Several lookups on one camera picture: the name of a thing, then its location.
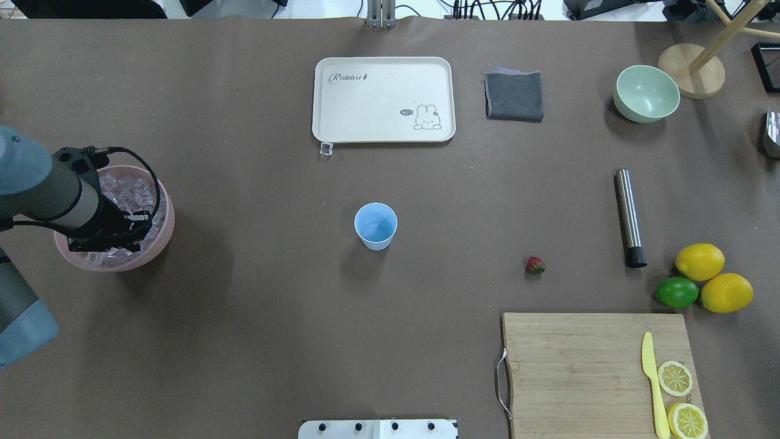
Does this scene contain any light blue plastic cup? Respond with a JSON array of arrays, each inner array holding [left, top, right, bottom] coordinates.
[[353, 202, 399, 252]]

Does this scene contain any red strawberry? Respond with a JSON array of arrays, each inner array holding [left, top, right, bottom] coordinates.
[[525, 256, 546, 276]]

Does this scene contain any yellow lemon upper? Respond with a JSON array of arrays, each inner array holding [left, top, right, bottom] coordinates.
[[675, 243, 725, 282]]

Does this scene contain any grey folded cloth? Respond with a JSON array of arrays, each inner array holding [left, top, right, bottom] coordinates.
[[484, 66, 544, 123]]

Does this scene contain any mint green bowl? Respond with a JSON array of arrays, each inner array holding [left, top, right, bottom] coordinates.
[[612, 65, 681, 123]]

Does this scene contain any yellow lemon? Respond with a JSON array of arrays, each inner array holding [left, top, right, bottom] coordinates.
[[675, 243, 725, 282], [698, 273, 754, 313]]

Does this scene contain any steel muddler black tip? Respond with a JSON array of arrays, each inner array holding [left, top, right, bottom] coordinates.
[[614, 168, 647, 268]]

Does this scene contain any lemon half upper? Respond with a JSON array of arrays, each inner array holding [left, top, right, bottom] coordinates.
[[667, 403, 709, 438]]

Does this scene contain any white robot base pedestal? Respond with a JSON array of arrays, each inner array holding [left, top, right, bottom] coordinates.
[[297, 419, 459, 438]]

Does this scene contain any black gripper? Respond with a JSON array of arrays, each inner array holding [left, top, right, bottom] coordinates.
[[54, 146, 153, 253]]

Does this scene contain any green lime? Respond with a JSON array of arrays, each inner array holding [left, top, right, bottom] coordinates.
[[654, 277, 700, 309]]

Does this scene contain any wooden cutting board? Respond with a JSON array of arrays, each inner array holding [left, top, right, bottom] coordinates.
[[500, 312, 696, 438]]

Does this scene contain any single clear ice cube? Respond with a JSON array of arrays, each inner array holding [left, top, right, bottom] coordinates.
[[319, 141, 334, 157]]

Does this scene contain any pile of clear ice cubes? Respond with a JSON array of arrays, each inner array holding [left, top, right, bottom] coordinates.
[[80, 167, 168, 271]]

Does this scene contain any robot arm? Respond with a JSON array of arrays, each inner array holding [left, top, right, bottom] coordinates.
[[1, 127, 161, 368]]

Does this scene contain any yellow lemon lower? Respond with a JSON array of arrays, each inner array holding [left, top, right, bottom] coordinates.
[[698, 273, 754, 313]]

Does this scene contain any cream rabbit tray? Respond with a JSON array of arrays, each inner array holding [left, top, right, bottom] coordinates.
[[311, 57, 456, 143]]

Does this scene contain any wooden cup stand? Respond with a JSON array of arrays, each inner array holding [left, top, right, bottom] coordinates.
[[658, 1, 779, 99]]

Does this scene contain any yellow plastic knife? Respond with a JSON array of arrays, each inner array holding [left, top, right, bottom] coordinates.
[[640, 332, 671, 438]]

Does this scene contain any pink plastic bowl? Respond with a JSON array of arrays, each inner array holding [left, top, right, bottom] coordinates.
[[54, 166, 175, 272]]

